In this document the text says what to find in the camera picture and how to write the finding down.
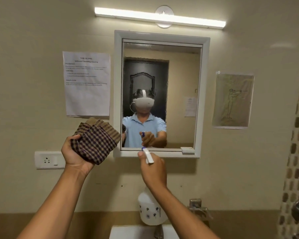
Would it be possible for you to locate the white spray bottle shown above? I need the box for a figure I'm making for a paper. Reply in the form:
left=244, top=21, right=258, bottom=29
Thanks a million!
left=138, top=147, right=168, bottom=226

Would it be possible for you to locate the white printed paper sheet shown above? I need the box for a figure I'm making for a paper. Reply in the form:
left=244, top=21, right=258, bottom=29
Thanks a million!
left=62, top=51, right=111, bottom=117

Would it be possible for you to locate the brown checkered cleaning cloth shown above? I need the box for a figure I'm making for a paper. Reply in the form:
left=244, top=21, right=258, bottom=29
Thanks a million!
left=73, top=117, right=122, bottom=165

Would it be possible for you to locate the white washbasin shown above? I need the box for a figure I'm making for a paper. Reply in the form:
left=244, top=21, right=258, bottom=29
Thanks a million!
left=110, top=224, right=180, bottom=239

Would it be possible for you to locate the white tube light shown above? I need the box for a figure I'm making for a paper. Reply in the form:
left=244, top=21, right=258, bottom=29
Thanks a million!
left=94, top=7, right=226, bottom=29

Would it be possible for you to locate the person's left hand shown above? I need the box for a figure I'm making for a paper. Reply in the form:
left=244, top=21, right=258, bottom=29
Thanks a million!
left=61, top=134, right=95, bottom=177

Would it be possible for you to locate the person's left forearm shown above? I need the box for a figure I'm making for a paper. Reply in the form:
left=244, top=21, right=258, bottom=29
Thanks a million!
left=17, top=164, right=88, bottom=239

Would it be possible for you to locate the white framed wall mirror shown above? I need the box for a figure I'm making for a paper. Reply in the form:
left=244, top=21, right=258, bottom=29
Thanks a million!
left=113, top=30, right=211, bottom=159

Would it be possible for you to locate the person's right forearm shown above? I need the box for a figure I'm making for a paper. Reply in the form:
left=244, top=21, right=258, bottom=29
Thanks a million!
left=149, top=183, right=221, bottom=239

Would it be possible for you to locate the metal wall tap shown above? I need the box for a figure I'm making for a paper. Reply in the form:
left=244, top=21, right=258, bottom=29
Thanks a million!
left=188, top=199, right=213, bottom=222

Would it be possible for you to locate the person's right hand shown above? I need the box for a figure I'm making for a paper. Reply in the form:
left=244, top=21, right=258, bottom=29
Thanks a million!
left=138, top=151, right=167, bottom=190

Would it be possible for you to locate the laminated figure drawing sheet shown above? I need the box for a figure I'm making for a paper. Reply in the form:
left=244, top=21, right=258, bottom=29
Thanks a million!
left=212, top=71, right=255, bottom=129

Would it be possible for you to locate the white wall power socket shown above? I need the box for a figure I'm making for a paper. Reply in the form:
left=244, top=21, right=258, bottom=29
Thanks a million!
left=35, top=151, right=65, bottom=169

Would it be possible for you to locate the round white light mount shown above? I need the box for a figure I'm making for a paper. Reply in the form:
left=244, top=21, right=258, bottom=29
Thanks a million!
left=155, top=5, right=175, bottom=29

